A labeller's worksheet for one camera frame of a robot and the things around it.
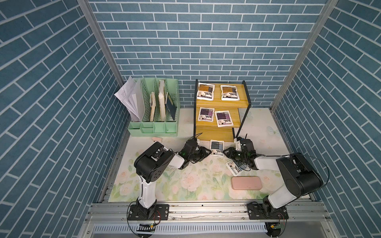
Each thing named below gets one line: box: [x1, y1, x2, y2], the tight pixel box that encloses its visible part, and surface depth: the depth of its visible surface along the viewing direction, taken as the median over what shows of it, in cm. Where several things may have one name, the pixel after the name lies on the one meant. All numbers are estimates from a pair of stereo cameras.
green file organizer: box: [127, 77, 181, 137], surface depth 104 cm
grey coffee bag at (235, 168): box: [225, 160, 248, 177], surface depth 90 cm
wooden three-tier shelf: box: [193, 78, 252, 143], surface depth 85 cm
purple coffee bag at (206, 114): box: [197, 107, 215, 122], surface depth 95 cm
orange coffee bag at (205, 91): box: [196, 82, 216, 102], surface depth 81 cm
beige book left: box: [149, 91, 157, 122], surface depth 101 cm
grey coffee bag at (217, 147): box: [209, 139, 225, 157], surface depth 99 cm
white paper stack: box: [114, 76, 146, 122], surface depth 96 cm
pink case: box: [231, 176, 263, 191], surface depth 86 cm
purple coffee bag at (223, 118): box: [214, 110, 234, 128], surface depth 93 cm
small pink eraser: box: [151, 136, 163, 142], surface depth 101 cm
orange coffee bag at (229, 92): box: [220, 84, 241, 102], surface depth 80 cm
